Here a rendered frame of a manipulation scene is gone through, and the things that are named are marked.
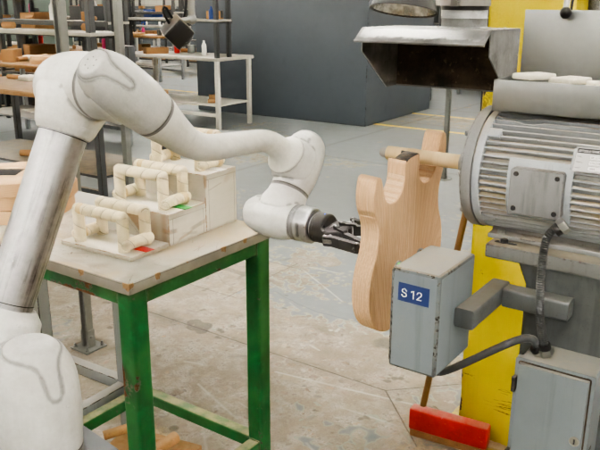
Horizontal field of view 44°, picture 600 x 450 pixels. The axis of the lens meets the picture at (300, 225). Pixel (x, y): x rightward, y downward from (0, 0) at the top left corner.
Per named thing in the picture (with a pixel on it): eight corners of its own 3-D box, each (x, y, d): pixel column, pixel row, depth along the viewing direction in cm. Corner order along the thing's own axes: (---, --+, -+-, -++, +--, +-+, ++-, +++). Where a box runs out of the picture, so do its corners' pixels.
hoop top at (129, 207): (153, 215, 201) (152, 204, 200) (144, 218, 198) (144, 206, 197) (101, 204, 211) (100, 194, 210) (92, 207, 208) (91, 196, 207)
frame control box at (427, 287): (545, 383, 145) (558, 260, 138) (505, 432, 129) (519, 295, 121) (430, 350, 159) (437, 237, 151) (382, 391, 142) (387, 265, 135)
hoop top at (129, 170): (170, 181, 205) (169, 170, 204) (162, 183, 202) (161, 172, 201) (119, 172, 215) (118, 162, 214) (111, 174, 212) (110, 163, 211)
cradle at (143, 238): (157, 242, 203) (156, 230, 202) (128, 254, 193) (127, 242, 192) (147, 239, 204) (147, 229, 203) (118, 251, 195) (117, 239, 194)
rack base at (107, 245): (170, 246, 204) (170, 242, 204) (132, 262, 192) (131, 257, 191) (100, 230, 218) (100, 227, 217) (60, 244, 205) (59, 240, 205)
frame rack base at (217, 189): (237, 220, 229) (237, 165, 224) (207, 232, 216) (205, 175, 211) (170, 207, 242) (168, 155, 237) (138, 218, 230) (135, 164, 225)
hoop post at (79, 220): (88, 240, 205) (86, 207, 202) (80, 243, 203) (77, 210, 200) (80, 237, 207) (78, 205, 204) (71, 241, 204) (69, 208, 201)
